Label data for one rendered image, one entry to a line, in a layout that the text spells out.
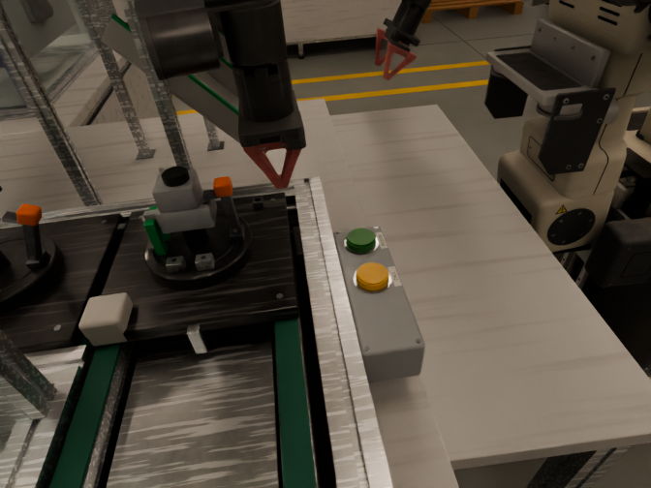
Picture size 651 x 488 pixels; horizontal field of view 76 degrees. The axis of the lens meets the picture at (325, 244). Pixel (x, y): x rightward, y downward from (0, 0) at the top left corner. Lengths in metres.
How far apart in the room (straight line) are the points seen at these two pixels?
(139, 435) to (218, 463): 0.09
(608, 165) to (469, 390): 0.60
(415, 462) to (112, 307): 0.37
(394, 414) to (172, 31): 0.46
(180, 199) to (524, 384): 0.47
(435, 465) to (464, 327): 0.19
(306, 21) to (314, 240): 4.01
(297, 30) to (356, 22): 0.57
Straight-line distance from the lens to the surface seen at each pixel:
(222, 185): 0.50
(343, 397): 0.43
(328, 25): 4.53
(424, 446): 0.52
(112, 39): 0.72
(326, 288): 0.52
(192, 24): 0.42
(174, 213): 0.52
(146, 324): 0.52
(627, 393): 0.63
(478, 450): 0.53
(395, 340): 0.46
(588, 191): 1.02
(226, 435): 0.48
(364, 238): 0.56
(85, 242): 0.68
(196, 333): 0.50
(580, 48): 0.91
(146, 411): 0.52
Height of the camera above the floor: 1.33
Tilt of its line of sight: 41 degrees down
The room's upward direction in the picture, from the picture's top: 5 degrees counter-clockwise
